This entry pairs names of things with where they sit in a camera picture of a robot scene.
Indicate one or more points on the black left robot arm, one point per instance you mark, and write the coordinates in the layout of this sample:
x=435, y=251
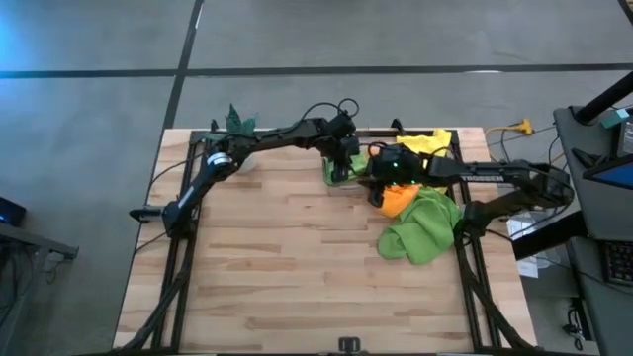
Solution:
x=267, y=138

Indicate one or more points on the orange microfiber towel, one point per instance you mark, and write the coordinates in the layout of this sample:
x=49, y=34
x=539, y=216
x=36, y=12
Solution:
x=398, y=200

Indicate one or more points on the black backlit keyboard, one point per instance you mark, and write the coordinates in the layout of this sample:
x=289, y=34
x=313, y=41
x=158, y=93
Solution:
x=620, y=264

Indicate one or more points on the teal box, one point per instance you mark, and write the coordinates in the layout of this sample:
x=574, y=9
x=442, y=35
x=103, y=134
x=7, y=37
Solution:
x=615, y=118

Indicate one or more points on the clear plastic bin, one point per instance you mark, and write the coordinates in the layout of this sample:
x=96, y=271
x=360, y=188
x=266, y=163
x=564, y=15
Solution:
x=346, y=189

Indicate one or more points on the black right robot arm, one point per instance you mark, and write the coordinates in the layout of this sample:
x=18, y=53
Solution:
x=494, y=175

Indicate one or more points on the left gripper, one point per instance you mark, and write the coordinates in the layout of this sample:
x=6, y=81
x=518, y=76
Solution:
x=341, y=148

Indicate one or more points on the blue-lit black device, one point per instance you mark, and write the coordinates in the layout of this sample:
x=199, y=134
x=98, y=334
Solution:
x=11, y=212

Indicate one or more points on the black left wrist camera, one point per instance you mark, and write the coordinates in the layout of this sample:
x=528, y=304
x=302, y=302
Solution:
x=342, y=126

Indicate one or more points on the black table clamp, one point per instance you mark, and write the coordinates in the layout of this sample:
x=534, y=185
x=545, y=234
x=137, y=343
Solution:
x=146, y=215

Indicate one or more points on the yellow microfiber towel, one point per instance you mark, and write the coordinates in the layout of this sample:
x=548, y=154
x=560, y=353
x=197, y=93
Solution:
x=425, y=141

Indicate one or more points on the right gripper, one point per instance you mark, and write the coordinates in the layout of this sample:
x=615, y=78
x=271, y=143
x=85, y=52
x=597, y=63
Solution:
x=400, y=173

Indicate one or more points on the white paper sheet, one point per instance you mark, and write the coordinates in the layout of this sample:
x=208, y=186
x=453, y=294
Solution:
x=526, y=232

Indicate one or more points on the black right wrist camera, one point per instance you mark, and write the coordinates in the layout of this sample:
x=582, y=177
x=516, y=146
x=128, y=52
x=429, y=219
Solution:
x=400, y=155

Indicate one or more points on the laptop with blue screen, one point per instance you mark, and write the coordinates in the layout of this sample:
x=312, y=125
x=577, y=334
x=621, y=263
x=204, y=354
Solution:
x=618, y=175

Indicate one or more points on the black table-level camera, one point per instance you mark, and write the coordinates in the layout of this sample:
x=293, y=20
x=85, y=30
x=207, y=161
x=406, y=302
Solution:
x=349, y=344

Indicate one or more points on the dark metal side table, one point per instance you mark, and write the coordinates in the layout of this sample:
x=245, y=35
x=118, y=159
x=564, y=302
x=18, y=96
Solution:
x=29, y=242

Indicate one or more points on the grey desk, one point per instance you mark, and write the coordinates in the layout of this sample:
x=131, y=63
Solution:
x=603, y=217

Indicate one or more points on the black aluminium rig frame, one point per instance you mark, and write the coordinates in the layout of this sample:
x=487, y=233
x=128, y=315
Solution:
x=197, y=136

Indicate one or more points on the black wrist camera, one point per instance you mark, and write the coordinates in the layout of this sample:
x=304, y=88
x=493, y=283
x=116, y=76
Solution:
x=342, y=126
x=400, y=155

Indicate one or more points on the black pole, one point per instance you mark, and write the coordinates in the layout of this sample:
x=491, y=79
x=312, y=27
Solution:
x=608, y=99

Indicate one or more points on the black metal bar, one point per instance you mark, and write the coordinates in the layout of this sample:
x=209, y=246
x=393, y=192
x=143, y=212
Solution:
x=544, y=237

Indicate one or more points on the snake plant in white pot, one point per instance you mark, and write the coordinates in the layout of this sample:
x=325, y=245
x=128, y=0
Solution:
x=235, y=121

